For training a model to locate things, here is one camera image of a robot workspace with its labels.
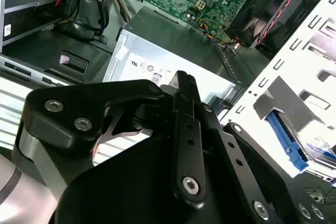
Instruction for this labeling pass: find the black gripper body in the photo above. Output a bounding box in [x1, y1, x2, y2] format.
[54, 126, 263, 224]

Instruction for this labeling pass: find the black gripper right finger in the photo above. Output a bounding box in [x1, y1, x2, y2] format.
[185, 71, 329, 224]

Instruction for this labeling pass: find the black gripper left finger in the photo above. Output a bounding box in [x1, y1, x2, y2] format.
[14, 70, 207, 210]

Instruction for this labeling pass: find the hard disk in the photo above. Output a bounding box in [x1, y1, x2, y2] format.
[265, 110, 336, 183]

